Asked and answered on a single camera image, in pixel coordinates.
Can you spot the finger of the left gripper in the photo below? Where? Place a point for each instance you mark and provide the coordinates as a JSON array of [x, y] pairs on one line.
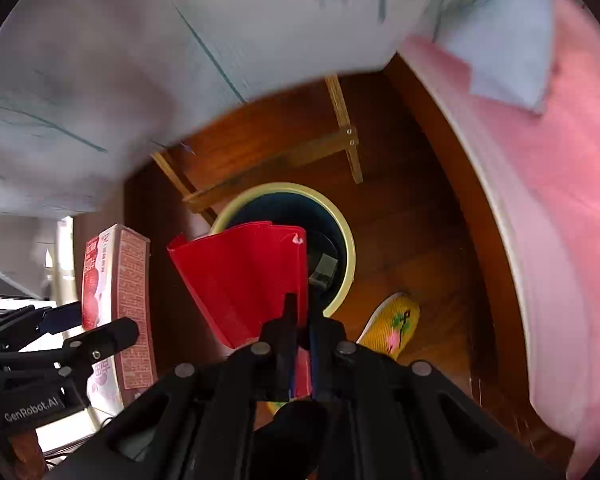
[[100, 343], [60, 319]]

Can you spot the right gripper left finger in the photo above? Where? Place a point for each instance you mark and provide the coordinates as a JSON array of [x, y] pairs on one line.
[[279, 365]]

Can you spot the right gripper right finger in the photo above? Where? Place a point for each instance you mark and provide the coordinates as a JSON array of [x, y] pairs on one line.
[[324, 336]]

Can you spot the red white carton box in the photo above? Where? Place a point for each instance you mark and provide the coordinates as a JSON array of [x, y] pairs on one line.
[[115, 285]]

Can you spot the yellow rimmed trash bin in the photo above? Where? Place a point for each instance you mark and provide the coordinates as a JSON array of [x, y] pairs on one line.
[[331, 248]]

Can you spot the left hand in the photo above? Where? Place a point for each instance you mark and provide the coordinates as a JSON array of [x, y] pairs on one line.
[[29, 462]]

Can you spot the yellow patterned slipper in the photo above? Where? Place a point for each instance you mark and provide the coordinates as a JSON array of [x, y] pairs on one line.
[[391, 326]]

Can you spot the tree pattern tablecloth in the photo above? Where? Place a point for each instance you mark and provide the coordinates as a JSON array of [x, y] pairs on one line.
[[89, 89]]

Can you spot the pink bed sheet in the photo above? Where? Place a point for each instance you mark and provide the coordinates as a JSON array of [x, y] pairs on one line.
[[541, 174]]

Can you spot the wooden table frame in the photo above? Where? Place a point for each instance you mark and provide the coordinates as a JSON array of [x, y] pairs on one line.
[[345, 139]]

